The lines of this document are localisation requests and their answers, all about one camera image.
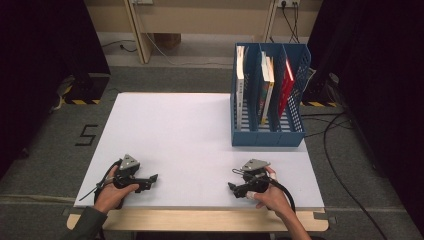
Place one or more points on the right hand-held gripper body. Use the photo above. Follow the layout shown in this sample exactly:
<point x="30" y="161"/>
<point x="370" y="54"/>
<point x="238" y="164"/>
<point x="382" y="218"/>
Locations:
<point x="256" y="183"/>

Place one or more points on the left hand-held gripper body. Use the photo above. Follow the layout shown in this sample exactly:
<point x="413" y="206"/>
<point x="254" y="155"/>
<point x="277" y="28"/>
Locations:
<point x="128" y="176"/>

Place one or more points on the blue file rack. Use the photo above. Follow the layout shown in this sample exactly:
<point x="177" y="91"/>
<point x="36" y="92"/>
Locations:
<point x="266" y="136"/>

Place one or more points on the red book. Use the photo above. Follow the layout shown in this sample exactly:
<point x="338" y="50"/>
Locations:
<point x="286" y="86"/>

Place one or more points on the person's right hand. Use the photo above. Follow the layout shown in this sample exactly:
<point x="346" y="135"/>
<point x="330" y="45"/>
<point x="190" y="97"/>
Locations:
<point x="271" y="200"/>

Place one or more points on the person's left hand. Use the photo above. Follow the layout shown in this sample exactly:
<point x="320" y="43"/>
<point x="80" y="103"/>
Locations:
<point x="108" y="196"/>

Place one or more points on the black striped stand base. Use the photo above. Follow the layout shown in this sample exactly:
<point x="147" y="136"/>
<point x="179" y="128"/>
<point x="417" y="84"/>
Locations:
<point x="316" y="96"/>
<point x="86" y="90"/>

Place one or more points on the black curtain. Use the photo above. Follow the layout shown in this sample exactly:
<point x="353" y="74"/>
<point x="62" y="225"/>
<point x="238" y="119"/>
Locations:
<point x="383" y="83"/>
<point x="40" y="66"/>

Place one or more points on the beige wooden desk frame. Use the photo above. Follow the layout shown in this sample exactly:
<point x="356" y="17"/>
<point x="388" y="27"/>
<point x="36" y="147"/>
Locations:
<point x="140" y="33"/>

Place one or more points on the white wall socket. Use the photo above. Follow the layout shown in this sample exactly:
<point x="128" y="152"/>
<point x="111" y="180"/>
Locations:
<point x="289" y="2"/>

